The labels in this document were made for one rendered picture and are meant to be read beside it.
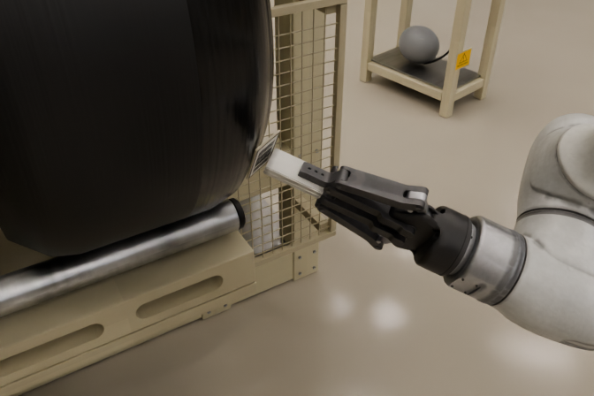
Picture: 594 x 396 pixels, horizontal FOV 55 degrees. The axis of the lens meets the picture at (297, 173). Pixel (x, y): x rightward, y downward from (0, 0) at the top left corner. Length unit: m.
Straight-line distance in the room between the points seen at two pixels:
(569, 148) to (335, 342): 1.20
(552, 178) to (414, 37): 2.41
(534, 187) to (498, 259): 0.13
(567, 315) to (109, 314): 0.52
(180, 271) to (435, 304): 1.29
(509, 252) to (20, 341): 0.55
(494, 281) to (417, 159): 1.97
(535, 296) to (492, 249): 0.07
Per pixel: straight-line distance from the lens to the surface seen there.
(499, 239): 0.66
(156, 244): 0.74
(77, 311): 0.75
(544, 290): 0.67
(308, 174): 0.63
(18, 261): 0.94
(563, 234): 0.71
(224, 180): 0.60
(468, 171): 2.57
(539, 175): 0.74
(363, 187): 0.61
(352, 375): 1.72
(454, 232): 0.64
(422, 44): 3.08
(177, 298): 0.79
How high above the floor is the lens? 1.39
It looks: 34 degrees down
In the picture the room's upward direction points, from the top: straight up
